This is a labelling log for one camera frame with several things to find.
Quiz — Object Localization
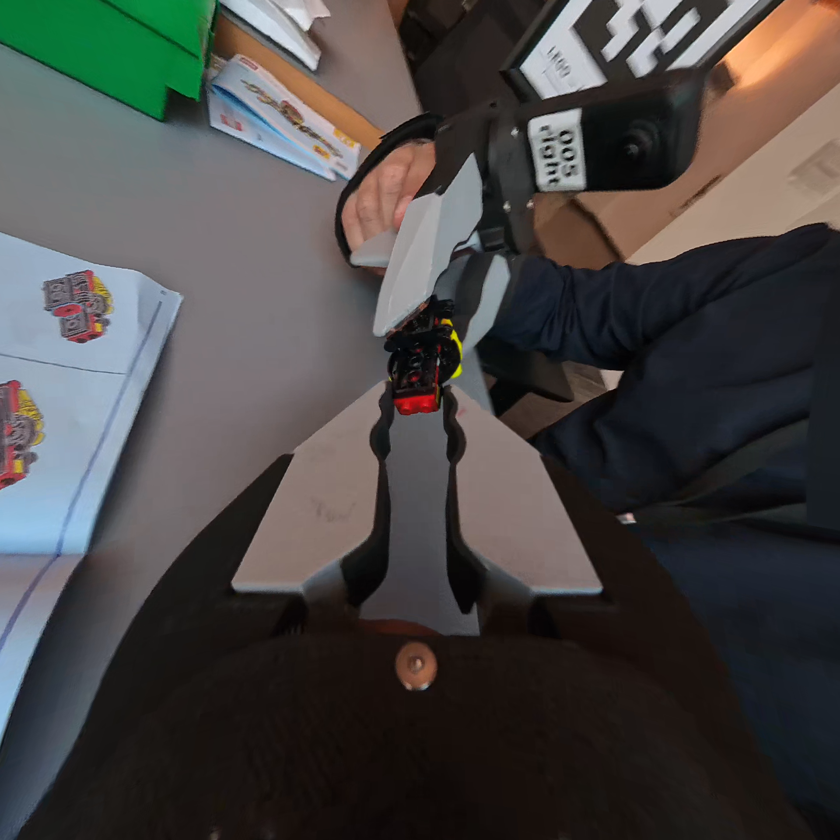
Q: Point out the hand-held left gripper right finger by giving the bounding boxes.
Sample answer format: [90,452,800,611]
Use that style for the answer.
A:
[443,386,605,615]

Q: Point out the person's right forearm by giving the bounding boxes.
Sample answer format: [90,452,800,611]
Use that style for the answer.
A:
[487,223,840,408]

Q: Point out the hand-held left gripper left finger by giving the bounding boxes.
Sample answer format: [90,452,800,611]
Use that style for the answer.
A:
[231,381,395,607]

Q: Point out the person's dark clothing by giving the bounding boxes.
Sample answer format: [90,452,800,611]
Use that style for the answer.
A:
[525,367,840,828]

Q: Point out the tan cardboard box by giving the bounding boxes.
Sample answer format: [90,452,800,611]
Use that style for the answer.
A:
[533,190,631,270]

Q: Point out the open lego instruction booklet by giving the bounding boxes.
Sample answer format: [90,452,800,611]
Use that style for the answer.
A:
[0,231,184,729]

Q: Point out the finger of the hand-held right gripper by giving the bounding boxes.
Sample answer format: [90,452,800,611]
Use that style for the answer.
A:
[373,154,487,339]
[434,252,513,350]

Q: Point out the person's right hand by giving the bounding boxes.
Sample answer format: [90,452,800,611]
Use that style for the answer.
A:
[343,140,438,250]

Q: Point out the green box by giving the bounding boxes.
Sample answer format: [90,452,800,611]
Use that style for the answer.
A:
[0,0,219,122]

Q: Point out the brown cardboard box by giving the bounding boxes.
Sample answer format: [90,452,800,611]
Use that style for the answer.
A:
[213,13,385,153]

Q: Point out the black red yellow lego model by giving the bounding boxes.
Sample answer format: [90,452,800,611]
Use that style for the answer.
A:
[384,297,466,417]

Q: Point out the white papers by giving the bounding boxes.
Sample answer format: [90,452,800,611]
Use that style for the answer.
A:
[220,0,332,72]

